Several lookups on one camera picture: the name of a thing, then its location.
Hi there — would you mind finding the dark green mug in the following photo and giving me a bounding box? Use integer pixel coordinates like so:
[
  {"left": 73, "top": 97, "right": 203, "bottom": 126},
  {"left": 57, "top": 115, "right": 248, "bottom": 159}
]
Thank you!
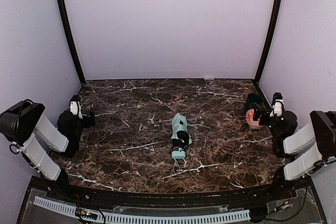
[{"left": 244, "top": 93, "right": 263, "bottom": 112}]

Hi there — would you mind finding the black and mint umbrella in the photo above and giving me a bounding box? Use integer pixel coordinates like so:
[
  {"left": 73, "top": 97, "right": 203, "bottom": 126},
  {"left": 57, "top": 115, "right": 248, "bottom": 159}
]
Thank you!
[{"left": 171, "top": 113, "right": 192, "bottom": 175}]

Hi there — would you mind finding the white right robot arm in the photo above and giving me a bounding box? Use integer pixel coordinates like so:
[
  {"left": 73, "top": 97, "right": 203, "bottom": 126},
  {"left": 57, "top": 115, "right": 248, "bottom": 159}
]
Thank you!
[{"left": 247, "top": 92, "right": 335, "bottom": 185}]

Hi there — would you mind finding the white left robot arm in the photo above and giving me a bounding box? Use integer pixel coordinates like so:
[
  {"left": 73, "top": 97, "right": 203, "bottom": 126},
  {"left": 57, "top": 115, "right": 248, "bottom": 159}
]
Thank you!
[{"left": 1, "top": 95, "right": 96, "bottom": 184}]

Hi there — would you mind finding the orange patterned ceramic bowl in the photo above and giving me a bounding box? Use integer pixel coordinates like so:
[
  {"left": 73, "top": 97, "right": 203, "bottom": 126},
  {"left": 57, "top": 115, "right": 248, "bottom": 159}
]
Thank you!
[{"left": 246, "top": 109, "right": 264, "bottom": 130}]

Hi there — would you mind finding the black front table rail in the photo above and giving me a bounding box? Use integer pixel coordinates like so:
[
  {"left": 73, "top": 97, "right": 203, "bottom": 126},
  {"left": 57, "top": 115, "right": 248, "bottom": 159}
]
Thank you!
[{"left": 28, "top": 176, "right": 313, "bottom": 210}]

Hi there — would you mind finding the grey slotted cable duct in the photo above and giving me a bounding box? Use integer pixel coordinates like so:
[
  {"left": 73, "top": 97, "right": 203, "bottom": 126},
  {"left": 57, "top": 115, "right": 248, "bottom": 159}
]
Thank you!
[{"left": 33, "top": 196, "right": 250, "bottom": 223}]

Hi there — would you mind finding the black right corner post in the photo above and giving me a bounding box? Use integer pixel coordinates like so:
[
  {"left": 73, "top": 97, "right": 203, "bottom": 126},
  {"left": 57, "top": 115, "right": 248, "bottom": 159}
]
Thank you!
[{"left": 253, "top": 0, "right": 286, "bottom": 84}]

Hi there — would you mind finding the black corner post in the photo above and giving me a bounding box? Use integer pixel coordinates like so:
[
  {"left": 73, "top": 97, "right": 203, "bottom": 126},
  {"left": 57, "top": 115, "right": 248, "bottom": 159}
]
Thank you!
[
  {"left": 253, "top": 0, "right": 286, "bottom": 84},
  {"left": 57, "top": 0, "right": 86, "bottom": 85}
]

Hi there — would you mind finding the black left corner post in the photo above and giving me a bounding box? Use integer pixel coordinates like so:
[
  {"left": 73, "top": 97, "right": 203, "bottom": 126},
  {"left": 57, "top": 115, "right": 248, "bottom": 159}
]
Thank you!
[{"left": 57, "top": 0, "right": 86, "bottom": 85}]

